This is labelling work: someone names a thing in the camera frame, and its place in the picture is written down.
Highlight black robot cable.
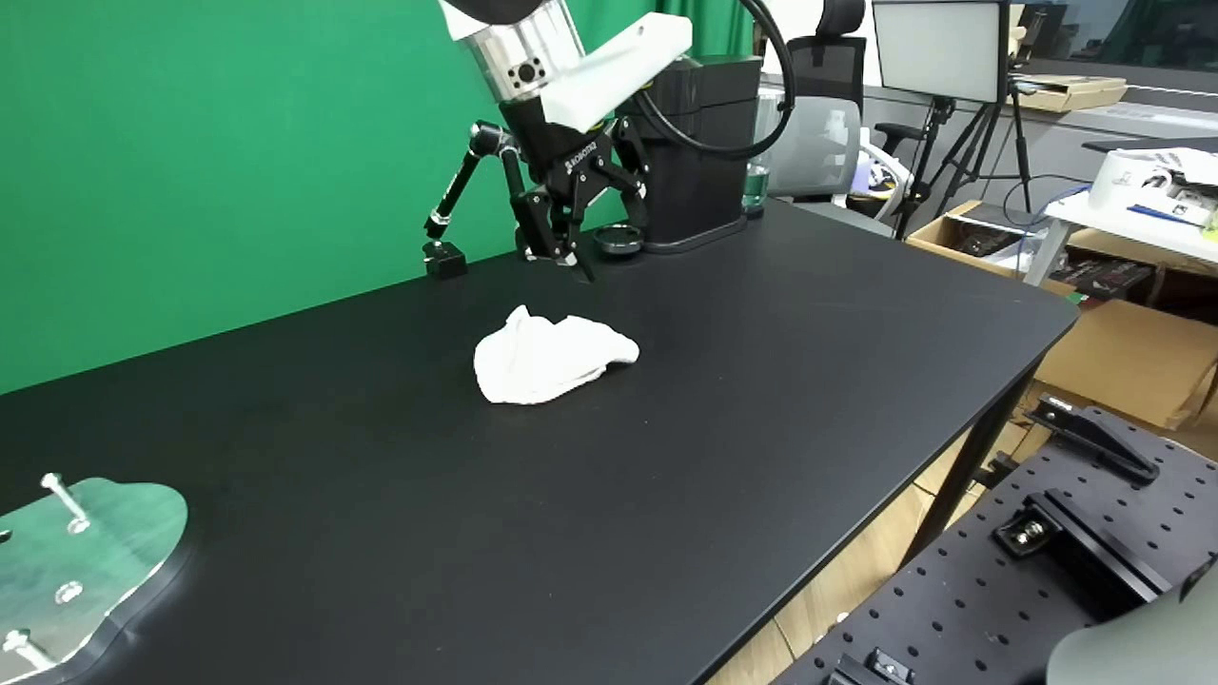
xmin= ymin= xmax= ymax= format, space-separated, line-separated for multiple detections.
xmin=630 ymin=0 xmax=797 ymax=162

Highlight white screen on tripod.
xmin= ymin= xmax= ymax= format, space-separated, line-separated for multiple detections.
xmin=867 ymin=0 xmax=1042 ymax=243

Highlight black bracket on breadboard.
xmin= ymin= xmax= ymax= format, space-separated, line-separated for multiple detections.
xmin=989 ymin=486 xmax=1173 ymax=610

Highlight large brown cardboard box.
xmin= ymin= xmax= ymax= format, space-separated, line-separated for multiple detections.
xmin=1030 ymin=291 xmax=1218 ymax=439

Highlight grey office chair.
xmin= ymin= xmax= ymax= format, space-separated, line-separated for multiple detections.
xmin=749 ymin=90 xmax=867 ymax=206

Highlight white side table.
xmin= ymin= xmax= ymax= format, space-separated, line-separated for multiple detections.
xmin=1039 ymin=139 xmax=1218 ymax=274

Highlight small black round cap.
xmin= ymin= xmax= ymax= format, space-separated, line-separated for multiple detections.
xmin=594 ymin=220 xmax=652 ymax=262

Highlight white towel with green print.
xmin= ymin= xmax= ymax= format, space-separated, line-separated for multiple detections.
xmin=469 ymin=299 xmax=645 ymax=409

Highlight green curtain backdrop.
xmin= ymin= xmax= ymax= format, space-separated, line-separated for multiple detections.
xmin=0 ymin=0 xmax=763 ymax=397

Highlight black office chair with headrest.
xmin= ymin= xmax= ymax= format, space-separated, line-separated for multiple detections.
xmin=782 ymin=0 xmax=871 ymax=97

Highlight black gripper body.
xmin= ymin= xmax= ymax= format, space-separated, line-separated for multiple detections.
xmin=499 ymin=97 xmax=612 ymax=194

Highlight black perforated breadboard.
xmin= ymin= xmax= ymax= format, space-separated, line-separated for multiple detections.
xmin=772 ymin=435 xmax=1218 ymax=685

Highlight grey rounded chair back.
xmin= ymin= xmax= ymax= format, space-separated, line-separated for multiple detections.
xmin=1042 ymin=591 xmax=1218 ymax=685

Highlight black box stand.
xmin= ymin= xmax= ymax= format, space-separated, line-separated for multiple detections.
xmin=629 ymin=53 xmax=767 ymax=251

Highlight open cardboard box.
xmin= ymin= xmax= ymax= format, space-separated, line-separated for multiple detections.
xmin=900 ymin=198 xmax=1056 ymax=279

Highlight black metal bar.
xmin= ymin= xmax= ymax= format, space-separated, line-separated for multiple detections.
xmin=1027 ymin=392 xmax=1163 ymax=486

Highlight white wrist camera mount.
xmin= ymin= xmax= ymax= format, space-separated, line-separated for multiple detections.
xmin=541 ymin=9 xmax=701 ymax=137

